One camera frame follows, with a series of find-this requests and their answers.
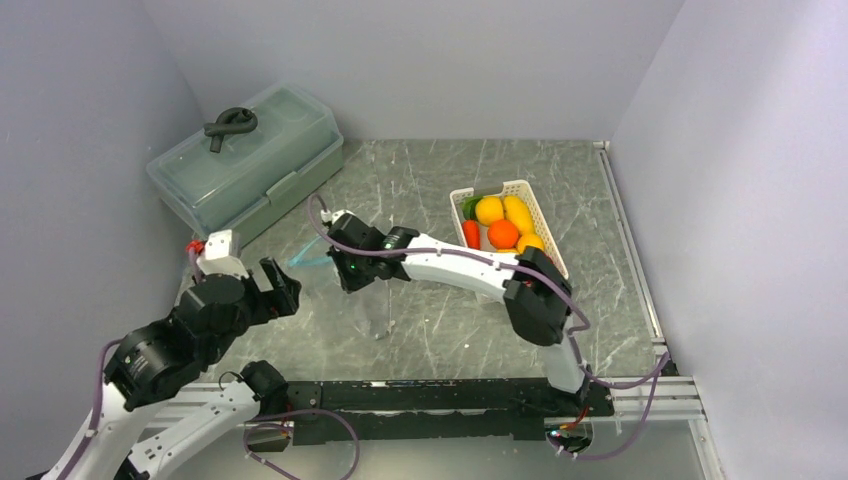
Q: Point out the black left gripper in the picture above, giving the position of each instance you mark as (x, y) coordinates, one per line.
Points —
(282, 299)

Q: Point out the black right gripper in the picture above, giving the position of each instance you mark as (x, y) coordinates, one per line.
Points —
(350, 283)

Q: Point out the clear zip top bag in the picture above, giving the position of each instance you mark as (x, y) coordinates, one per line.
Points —
(367, 311)

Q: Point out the orange toy orange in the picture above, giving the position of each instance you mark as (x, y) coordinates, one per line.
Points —
(503, 234)

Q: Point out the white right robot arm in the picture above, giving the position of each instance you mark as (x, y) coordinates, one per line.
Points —
(534, 293)

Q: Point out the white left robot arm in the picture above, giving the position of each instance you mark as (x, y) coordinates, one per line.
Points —
(140, 373)

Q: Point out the orange toy carrot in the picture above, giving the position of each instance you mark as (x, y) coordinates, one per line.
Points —
(471, 234)

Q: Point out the green toy vegetable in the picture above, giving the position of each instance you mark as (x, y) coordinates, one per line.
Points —
(468, 207)

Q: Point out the green lidded storage box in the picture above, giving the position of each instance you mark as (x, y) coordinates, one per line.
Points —
(257, 177)

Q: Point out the yellow toy lemon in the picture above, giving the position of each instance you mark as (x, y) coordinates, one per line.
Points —
(488, 210)

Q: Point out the white perforated plastic basket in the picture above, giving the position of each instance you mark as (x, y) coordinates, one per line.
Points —
(523, 190)

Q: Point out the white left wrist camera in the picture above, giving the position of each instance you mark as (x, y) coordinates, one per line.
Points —
(221, 255)

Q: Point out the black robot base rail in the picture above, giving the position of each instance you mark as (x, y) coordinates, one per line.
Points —
(518, 408)

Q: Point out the aluminium frame rail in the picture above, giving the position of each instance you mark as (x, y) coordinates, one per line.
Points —
(676, 397)

